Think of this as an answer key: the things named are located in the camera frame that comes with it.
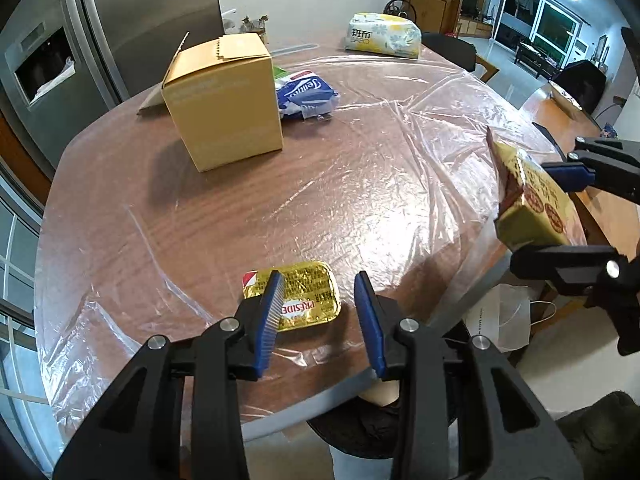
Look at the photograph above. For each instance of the dark coffee table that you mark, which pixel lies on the dark coffee table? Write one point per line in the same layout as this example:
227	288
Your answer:
535	57

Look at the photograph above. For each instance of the gold foil butter tub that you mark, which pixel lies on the gold foil butter tub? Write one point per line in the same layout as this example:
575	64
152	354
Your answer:
310	290

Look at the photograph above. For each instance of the green packet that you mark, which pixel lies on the green packet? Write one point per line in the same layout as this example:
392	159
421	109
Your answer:
280	72

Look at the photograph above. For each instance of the stainless steel refrigerator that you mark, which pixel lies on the stainless steel refrigerator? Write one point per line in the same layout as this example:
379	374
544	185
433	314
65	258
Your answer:
140	20

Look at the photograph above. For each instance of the black standing fan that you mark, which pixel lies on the black standing fan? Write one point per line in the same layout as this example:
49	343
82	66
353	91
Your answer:
395	9

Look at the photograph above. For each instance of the black remote control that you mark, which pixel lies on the black remote control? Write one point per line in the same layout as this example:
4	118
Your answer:
550	140

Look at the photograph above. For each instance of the patterned tissue box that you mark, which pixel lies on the patterned tissue box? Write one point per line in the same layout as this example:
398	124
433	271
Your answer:
567	100

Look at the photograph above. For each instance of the white paper bag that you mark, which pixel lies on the white paper bag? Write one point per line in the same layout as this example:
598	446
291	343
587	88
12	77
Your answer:
495	315

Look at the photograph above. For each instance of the person's leg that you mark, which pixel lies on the person's leg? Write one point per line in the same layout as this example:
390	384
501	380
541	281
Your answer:
380	394

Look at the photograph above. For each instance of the black television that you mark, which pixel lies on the black television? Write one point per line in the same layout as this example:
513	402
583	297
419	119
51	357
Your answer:
470	0

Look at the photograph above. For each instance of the floral tissue pack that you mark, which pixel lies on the floral tissue pack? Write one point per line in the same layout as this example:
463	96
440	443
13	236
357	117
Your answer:
385	35

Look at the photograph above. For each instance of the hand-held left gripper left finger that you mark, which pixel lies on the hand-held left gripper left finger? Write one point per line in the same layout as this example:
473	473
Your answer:
267	325

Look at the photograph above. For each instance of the large window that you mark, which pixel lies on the large window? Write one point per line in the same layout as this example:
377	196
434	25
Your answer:
550	25

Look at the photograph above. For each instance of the framed wall picture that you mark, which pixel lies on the framed wall picture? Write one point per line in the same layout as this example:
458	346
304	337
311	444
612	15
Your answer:
601	50

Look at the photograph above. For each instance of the open cardboard box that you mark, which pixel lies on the open cardboard box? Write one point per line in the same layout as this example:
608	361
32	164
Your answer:
225	110

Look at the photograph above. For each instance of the blue white packet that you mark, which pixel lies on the blue white packet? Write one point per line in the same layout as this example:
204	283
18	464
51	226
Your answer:
305	95

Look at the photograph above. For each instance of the gold snack packet red edge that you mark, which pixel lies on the gold snack packet red edge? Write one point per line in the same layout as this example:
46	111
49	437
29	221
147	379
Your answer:
535	195

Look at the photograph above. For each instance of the wooden dining table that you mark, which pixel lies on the wooden dining table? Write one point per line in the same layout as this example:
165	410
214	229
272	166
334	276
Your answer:
545	105

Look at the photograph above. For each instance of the dark grey cushion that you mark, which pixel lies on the dark grey cushion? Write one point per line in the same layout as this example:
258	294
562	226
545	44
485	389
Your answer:
605	435

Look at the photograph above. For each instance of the white air conditioner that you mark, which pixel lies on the white air conditioner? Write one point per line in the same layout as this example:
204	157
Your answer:
580	46

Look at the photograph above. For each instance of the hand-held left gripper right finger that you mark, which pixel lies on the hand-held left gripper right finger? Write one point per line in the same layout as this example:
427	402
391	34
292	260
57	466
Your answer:
370	330

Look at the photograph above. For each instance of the wooden chair black cushion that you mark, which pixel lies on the wooden chair black cushion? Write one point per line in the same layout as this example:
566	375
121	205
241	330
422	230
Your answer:
452	47

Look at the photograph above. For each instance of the glass balcony door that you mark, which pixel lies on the glass balcony door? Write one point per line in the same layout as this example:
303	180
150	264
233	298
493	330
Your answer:
15	270

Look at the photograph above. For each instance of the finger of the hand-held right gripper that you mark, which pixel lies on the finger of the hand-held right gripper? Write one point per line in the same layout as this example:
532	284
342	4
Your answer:
570	176
555	262

